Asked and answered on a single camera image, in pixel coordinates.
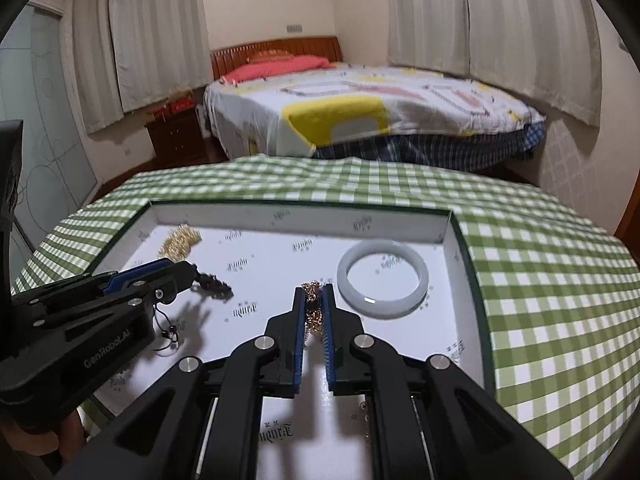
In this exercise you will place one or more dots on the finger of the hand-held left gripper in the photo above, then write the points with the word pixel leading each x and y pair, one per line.
pixel 140 270
pixel 165 282

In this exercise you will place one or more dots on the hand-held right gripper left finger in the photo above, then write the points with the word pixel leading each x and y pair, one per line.
pixel 298 335

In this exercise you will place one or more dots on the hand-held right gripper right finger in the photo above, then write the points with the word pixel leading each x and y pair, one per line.
pixel 329 335

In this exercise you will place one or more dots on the gold tassel brooch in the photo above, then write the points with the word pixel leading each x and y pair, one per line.
pixel 180 242

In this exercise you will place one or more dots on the white jade bangle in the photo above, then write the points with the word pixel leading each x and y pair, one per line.
pixel 342 280

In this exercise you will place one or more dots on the green box with white lining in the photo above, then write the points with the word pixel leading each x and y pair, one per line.
pixel 280 270

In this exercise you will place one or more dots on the person's left hand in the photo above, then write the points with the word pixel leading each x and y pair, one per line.
pixel 65 437

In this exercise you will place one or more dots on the wooden nightstand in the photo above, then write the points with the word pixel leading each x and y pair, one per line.
pixel 172 140

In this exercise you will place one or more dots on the red box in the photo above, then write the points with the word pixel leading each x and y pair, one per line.
pixel 177 107

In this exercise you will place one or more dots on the frosted glass sliding wardrobe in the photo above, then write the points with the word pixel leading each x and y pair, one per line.
pixel 45 110

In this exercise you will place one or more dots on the patterned white bed sheet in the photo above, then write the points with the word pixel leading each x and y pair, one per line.
pixel 250 105

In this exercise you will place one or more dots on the blue plaid bed skirt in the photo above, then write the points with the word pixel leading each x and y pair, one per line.
pixel 425 150

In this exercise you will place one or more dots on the green checkered tablecloth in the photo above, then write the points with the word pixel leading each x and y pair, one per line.
pixel 525 260

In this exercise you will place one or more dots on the narrow white curtain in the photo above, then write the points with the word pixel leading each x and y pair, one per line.
pixel 425 15
pixel 97 50

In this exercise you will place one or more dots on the wooden headboard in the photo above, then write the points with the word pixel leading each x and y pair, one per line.
pixel 230 57

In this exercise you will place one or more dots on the wide white curtain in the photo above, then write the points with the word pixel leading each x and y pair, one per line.
pixel 160 30
pixel 530 35

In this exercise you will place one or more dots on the pink pillow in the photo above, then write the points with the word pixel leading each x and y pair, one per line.
pixel 280 67

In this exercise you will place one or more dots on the wooden door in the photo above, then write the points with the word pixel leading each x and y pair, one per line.
pixel 631 215

